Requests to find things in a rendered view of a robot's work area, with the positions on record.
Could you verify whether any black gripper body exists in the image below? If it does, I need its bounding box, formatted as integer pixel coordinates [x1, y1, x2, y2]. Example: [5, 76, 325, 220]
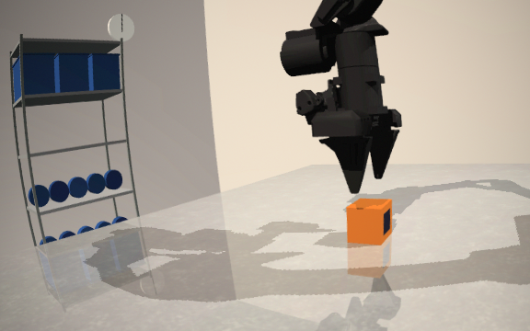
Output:
[311, 66, 402, 140]

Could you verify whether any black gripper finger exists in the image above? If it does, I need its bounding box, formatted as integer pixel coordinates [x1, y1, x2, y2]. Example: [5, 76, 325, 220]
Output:
[318, 137, 373, 194]
[364, 129, 399, 179]

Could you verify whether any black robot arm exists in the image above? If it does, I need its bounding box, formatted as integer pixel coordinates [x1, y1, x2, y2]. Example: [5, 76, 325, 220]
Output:
[280, 0, 389, 125]

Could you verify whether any orange block with dark square mark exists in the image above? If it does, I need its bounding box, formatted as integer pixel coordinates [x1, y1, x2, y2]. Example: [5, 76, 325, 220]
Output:
[346, 198, 392, 245]

